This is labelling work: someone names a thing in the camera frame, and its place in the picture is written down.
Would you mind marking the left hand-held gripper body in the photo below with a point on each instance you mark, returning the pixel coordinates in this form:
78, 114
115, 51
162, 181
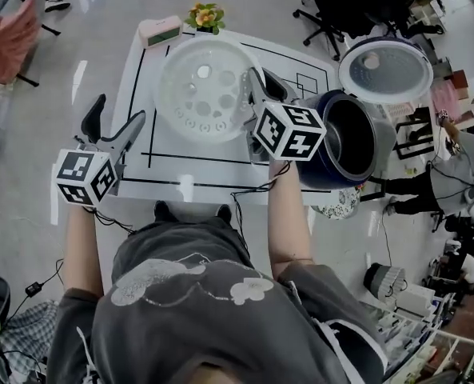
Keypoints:
82, 174

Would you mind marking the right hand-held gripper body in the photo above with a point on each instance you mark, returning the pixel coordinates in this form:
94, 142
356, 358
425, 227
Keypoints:
288, 132

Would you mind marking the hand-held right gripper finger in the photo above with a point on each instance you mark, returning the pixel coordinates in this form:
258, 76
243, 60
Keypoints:
257, 88
278, 90

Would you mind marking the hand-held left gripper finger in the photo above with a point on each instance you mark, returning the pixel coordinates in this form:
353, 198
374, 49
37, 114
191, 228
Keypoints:
93, 120
128, 130

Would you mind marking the white perforated steamer tray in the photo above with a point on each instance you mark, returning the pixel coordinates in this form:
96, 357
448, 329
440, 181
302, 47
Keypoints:
204, 94

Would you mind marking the black pot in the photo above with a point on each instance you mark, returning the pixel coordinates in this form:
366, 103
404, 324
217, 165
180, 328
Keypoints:
352, 134

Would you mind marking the dark blue rice cooker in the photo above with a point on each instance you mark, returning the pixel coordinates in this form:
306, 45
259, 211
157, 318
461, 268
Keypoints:
384, 134

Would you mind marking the person's right forearm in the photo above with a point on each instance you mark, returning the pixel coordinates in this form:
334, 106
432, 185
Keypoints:
290, 222

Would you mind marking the person's left forearm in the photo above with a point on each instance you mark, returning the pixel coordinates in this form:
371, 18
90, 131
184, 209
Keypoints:
82, 250

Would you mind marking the potted yellow flower plant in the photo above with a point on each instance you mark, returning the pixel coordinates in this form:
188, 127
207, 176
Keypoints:
205, 16

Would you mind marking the floral patterned stool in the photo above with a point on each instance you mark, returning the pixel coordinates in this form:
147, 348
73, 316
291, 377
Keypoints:
340, 204

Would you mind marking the person's black left shoe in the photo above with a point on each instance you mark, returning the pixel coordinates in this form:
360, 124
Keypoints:
164, 212

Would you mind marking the person's black shoe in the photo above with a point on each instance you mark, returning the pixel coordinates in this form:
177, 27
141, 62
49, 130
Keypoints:
164, 212
224, 213

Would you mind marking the black office chair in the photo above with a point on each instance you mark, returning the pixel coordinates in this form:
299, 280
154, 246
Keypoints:
336, 6

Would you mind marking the person's black right shoe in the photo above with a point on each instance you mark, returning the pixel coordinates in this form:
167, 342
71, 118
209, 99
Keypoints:
224, 213

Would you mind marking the pink digital clock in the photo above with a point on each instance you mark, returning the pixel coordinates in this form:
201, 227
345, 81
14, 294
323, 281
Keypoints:
159, 31

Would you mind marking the pink chair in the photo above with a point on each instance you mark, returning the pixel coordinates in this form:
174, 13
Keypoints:
9, 42

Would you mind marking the black power adapter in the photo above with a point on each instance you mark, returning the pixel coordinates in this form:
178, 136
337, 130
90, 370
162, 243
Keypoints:
33, 289

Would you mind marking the checkered cloth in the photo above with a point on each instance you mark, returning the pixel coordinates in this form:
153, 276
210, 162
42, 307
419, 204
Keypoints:
30, 330

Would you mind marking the grey striped bag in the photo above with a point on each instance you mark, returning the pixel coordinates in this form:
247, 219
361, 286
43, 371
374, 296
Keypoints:
382, 280

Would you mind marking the person's grey printed shirt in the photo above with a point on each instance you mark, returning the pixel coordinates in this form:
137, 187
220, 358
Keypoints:
204, 318

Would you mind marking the black square frame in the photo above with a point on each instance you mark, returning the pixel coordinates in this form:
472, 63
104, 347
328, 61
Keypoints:
414, 152

